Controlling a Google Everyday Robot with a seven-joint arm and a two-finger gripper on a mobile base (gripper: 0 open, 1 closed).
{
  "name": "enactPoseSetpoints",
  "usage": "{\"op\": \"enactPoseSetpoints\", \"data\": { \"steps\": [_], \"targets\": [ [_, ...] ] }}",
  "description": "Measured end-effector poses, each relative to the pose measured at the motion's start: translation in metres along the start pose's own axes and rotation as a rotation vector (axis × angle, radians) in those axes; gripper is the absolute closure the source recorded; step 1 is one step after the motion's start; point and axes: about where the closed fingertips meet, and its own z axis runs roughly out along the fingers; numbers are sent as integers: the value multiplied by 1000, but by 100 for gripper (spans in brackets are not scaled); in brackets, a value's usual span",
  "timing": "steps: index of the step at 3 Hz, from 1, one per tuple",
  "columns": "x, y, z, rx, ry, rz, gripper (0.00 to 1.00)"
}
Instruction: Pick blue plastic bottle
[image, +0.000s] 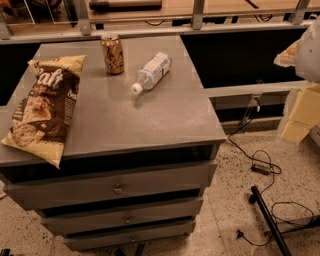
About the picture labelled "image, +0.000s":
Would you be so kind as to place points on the brown yellow chips bag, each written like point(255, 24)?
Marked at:
point(40, 123)

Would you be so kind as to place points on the clear plastic bottle blue label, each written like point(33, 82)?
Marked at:
point(152, 72)

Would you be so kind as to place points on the metal railing frame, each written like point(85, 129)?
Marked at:
point(73, 20)

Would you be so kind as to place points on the gold soda can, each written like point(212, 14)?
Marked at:
point(113, 53)

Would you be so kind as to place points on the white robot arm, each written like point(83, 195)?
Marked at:
point(304, 54)

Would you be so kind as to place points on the yellow foam block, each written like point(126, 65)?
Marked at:
point(301, 113)

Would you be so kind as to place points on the grey drawer cabinet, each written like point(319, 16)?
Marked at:
point(134, 167)

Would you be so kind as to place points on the black metal stand leg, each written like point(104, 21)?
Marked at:
point(257, 198)

